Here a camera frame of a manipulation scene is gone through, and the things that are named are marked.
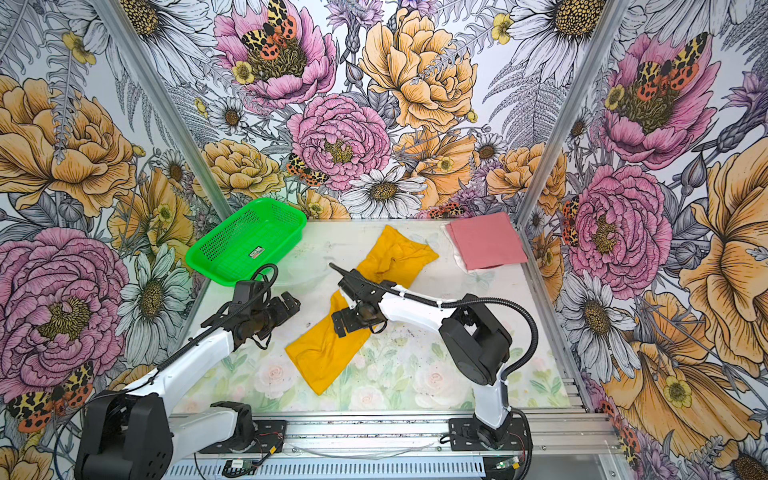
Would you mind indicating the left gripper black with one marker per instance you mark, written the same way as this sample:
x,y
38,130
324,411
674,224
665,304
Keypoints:
x,y
281,312

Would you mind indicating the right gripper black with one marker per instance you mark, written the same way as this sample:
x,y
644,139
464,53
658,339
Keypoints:
x,y
351,324

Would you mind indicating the left aluminium corner post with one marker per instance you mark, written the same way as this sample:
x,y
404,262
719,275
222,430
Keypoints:
x,y
141,64

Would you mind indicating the aluminium corner post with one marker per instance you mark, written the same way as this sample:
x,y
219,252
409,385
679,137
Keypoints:
x,y
604,34
141,64

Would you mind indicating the small green circuit board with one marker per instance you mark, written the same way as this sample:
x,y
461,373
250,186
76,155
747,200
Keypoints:
x,y
235,468

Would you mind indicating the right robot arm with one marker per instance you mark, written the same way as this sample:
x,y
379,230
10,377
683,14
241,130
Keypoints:
x,y
478,344

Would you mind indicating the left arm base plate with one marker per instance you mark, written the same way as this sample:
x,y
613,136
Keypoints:
x,y
268,434

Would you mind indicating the aluminium front rail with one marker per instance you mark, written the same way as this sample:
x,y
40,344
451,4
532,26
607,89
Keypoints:
x,y
566,443

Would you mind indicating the right aluminium corner post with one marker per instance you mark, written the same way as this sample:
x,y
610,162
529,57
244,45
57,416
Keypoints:
x,y
604,34

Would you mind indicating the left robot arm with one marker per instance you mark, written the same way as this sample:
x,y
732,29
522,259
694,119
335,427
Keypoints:
x,y
130,434

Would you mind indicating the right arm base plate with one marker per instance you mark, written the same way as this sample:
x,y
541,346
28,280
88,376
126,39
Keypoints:
x,y
469,434

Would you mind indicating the folded pink t shirt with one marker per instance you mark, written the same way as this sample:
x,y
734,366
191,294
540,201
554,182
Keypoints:
x,y
486,242

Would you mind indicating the green plastic basket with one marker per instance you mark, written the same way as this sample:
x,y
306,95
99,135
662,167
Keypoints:
x,y
261,232

